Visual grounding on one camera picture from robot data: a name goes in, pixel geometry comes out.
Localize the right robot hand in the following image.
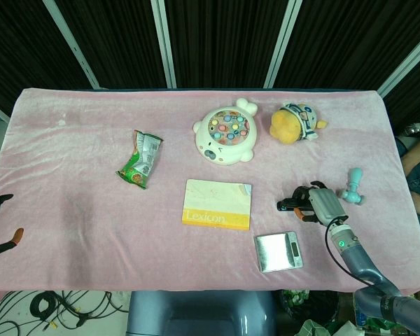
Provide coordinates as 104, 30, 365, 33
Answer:
293, 181, 349, 226

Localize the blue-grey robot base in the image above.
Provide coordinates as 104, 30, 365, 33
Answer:
126, 289, 277, 336

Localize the yellow Lexicon book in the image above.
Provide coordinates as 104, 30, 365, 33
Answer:
180, 178, 253, 231

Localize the teal toy hammer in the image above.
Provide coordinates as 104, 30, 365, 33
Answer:
337, 167, 366, 206

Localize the silver digital kitchen scale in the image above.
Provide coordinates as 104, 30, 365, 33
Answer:
253, 231, 305, 273

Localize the yellow plush toy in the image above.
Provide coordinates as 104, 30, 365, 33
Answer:
269, 101, 329, 146

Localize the pink velvet table cloth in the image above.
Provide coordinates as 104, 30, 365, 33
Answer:
0, 87, 420, 296

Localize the person in jeans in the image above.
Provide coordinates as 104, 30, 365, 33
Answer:
395, 122, 420, 242

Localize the white seal fishing toy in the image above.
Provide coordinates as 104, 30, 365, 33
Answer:
192, 98, 258, 166

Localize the green snack bag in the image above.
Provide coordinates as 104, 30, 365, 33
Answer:
116, 129, 165, 190

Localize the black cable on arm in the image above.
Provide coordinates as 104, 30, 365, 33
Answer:
323, 216, 384, 286

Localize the black cable bundle on floor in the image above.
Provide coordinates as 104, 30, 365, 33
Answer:
0, 289, 132, 336

